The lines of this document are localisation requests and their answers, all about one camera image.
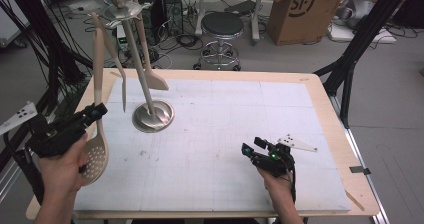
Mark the black computer tower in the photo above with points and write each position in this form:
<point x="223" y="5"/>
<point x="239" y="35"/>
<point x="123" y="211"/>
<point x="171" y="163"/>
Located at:
<point x="173" y="14"/>

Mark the aluminium rail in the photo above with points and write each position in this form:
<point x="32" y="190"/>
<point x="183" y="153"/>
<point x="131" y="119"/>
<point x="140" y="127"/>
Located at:
<point x="8" y="180"/>
<point x="366" y="170"/>

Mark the black metal frame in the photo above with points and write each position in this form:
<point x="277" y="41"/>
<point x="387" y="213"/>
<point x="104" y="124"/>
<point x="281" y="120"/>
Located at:
<point x="353" y="47"/>
<point x="50" y="44"/>

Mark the person's right hand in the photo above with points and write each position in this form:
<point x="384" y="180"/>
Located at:
<point x="278" y="184"/>

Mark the beige perforated skimmer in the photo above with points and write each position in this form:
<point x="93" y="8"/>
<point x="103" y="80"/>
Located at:
<point x="96" y="157"/>

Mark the cardboard box with round logo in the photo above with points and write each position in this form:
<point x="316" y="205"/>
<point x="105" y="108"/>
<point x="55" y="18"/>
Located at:
<point x="300" y="20"/>

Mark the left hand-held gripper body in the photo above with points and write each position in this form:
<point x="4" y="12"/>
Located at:
<point x="56" y="139"/>

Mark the black round stool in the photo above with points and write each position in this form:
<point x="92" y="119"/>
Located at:
<point x="222" y="24"/>

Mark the grey bag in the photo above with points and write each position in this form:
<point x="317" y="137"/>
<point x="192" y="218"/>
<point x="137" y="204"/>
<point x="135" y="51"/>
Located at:
<point x="356" y="9"/>

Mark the black tape strip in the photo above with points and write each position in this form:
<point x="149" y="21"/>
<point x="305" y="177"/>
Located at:
<point x="360" y="170"/>

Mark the beige ladle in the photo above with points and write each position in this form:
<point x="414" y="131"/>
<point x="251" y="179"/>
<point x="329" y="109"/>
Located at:
<point x="113" y="54"/>

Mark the black flat device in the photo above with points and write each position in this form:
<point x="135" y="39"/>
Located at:
<point x="240" y="7"/>

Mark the person's left hand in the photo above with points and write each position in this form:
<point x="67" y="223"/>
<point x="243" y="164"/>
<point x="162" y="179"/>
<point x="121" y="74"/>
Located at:
<point x="61" y="174"/>

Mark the steel utensil stand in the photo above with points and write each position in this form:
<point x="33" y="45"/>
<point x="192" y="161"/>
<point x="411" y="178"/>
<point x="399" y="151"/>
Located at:
<point x="151" y="115"/>

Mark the white power supply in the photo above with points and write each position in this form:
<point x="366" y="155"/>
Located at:
<point x="122" y="39"/>

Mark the white grid table mat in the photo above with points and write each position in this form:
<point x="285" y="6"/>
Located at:
<point x="233" y="134"/>

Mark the white desk leg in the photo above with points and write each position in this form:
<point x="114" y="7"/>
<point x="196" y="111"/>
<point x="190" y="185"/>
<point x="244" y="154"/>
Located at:
<point x="200" y="7"/>
<point x="255" y="20"/>

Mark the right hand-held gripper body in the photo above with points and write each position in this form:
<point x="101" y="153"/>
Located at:
<point x="275" y="162"/>

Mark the beige slotted spatula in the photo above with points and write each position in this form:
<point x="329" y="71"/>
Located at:
<point x="155" y="80"/>

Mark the brown tape strip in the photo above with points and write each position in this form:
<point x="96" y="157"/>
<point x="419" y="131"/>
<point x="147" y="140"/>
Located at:
<point x="355" y="200"/>

